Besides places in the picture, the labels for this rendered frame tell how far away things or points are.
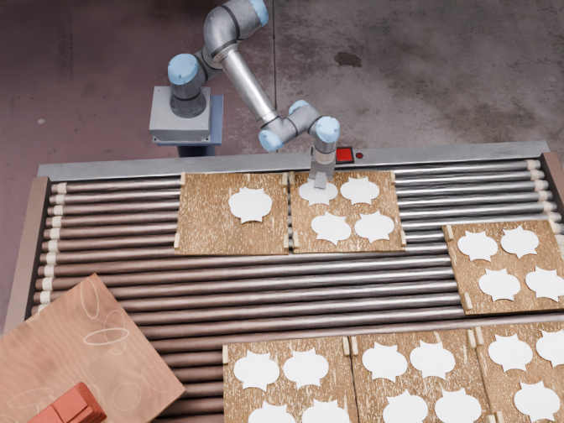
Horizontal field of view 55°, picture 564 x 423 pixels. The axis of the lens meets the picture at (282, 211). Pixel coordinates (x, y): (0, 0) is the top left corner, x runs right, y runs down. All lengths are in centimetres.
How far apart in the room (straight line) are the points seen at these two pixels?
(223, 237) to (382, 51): 239
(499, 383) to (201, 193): 123
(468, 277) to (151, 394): 114
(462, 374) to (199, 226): 103
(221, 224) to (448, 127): 205
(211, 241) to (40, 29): 274
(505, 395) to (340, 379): 53
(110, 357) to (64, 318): 20
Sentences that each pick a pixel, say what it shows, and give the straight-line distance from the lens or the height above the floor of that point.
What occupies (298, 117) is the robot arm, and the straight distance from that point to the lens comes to 179.
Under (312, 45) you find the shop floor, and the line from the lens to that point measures 400.
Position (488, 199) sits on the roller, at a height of 92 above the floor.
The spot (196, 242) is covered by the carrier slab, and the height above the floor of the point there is 94.
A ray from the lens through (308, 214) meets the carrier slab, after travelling 203.
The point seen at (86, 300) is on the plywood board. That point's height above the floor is 104.
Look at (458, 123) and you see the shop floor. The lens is 371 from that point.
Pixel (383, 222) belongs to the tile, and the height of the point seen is 94.
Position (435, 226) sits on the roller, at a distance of 213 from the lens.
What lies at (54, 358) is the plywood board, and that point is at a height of 104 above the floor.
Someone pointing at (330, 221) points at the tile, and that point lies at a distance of 202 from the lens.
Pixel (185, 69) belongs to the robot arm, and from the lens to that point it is 215.
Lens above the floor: 269
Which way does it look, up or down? 60 degrees down
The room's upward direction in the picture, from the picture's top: 3 degrees clockwise
